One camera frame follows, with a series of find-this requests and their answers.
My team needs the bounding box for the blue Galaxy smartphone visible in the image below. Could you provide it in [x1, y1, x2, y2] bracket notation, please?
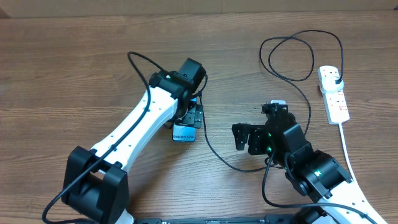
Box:
[172, 98, 197, 142]

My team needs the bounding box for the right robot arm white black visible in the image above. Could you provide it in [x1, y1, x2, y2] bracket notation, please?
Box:
[232, 111, 385, 223]

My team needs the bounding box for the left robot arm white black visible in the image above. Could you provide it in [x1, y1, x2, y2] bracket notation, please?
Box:
[62, 58, 206, 223]

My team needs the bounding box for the white charger plug adapter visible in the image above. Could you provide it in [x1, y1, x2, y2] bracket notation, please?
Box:
[319, 77, 344, 94]

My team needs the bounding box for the white power strip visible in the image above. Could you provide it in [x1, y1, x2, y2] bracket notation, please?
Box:
[318, 65, 349, 124]

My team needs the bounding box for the white power strip cord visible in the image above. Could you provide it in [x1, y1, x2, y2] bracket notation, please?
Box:
[338, 122, 358, 184]

